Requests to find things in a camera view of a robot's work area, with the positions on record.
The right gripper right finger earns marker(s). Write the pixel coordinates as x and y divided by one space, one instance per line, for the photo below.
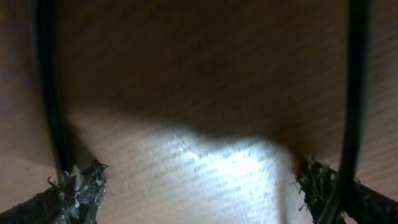
318 181

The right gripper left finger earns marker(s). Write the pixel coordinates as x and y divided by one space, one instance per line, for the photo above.
75 199

